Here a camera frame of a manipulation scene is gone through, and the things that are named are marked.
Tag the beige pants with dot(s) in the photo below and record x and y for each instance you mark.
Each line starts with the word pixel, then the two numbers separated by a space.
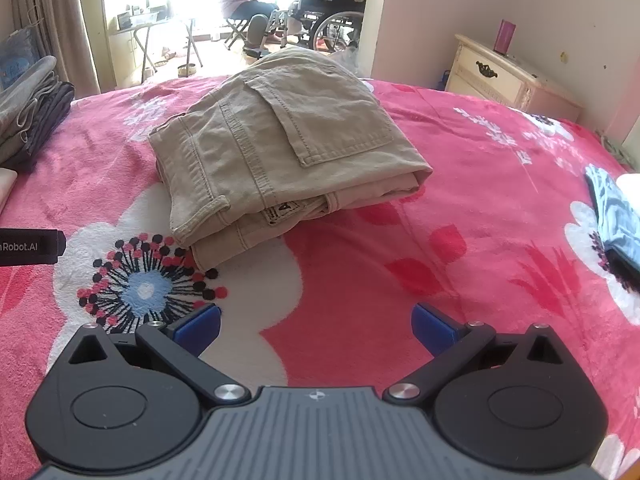
pixel 280 150

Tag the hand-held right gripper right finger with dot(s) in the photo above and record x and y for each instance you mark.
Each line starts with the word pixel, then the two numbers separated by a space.
pixel 430 330

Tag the pink floral blanket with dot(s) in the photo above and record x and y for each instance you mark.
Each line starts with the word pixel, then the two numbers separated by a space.
pixel 475 210

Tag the cream nightstand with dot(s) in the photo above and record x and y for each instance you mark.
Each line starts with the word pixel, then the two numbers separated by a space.
pixel 505 82

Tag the beige curtain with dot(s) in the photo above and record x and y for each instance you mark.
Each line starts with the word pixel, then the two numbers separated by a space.
pixel 55 15

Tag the folded dark clothes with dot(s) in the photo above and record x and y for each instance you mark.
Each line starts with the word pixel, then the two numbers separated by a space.
pixel 47 120

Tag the folded blue cloth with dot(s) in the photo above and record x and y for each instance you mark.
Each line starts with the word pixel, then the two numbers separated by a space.
pixel 612 210

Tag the folding stool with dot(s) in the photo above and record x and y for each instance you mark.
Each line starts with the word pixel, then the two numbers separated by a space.
pixel 240 27

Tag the floor bowl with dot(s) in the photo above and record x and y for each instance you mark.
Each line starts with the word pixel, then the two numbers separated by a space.
pixel 186 70

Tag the pink cup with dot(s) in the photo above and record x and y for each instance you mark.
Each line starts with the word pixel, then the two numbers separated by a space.
pixel 505 37

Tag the white plastic bag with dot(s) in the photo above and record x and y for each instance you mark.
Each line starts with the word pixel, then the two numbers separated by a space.
pixel 345 57

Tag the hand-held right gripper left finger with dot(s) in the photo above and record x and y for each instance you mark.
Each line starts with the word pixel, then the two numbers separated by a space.
pixel 202 327

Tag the black wheelchair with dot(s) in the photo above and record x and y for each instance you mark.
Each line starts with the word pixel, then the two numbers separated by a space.
pixel 330 15

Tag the folding table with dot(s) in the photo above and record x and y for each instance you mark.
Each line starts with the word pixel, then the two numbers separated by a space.
pixel 145 25

